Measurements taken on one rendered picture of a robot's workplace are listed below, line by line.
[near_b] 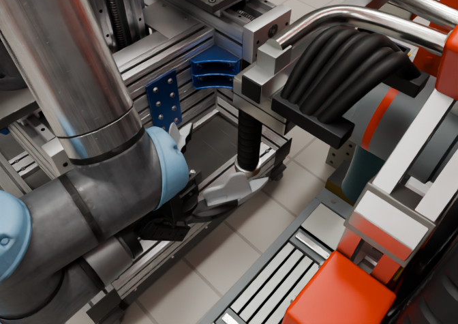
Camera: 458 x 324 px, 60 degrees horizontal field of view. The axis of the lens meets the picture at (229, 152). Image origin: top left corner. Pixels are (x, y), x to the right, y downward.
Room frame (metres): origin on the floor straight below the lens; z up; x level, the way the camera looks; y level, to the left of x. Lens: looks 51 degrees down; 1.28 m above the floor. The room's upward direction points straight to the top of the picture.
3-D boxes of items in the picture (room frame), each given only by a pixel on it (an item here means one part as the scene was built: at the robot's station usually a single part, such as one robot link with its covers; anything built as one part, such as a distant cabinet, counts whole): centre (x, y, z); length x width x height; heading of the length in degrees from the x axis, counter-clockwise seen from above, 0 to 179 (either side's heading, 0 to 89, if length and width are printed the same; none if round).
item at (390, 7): (0.63, -0.28, 0.93); 0.09 x 0.05 x 0.05; 47
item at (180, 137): (0.37, 0.08, 0.85); 0.09 x 0.03 x 0.06; 173
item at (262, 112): (0.38, -0.05, 0.93); 0.09 x 0.05 x 0.05; 47
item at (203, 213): (0.28, 0.03, 0.83); 0.09 x 0.05 x 0.02; 101
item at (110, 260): (0.21, 0.15, 0.85); 0.08 x 0.05 x 0.08; 47
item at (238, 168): (0.40, -0.03, 0.83); 0.04 x 0.04 x 0.16
